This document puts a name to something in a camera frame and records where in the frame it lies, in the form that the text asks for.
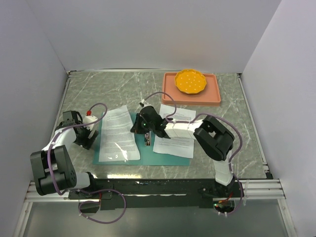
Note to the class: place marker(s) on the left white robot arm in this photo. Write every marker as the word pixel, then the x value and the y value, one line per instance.
pixel 52 167

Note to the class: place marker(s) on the pink rectangular tray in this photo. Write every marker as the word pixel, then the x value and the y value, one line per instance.
pixel 210 96

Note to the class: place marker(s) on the silver folder clip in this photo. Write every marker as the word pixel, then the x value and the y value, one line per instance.
pixel 147 139

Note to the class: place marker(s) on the orange dotted plate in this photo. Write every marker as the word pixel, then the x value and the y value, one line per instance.
pixel 190 81

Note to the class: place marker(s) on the printed paper sheet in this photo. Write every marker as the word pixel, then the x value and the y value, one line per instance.
pixel 117 143
pixel 181 147

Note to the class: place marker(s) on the teal file folder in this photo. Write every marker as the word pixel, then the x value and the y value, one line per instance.
pixel 147 156

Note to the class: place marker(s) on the printed paper sheet bottom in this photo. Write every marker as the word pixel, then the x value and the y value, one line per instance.
pixel 181 147

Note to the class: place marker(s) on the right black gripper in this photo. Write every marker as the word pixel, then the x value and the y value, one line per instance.
pixel 136 129

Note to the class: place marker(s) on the aluminium frame rail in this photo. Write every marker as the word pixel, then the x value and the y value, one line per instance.
pixel 201 188

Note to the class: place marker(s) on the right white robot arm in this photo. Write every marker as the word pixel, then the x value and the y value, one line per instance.
pixel 214 138

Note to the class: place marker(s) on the printed paper sheet top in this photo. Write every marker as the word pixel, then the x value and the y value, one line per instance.
pixel 117 143

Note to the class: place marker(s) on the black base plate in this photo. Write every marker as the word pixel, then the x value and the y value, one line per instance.
pixel 118 200

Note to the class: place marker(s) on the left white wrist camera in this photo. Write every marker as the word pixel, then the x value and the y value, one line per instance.
pixel 89 121

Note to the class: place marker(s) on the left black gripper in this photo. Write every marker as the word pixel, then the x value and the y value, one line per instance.
pixel 86 142

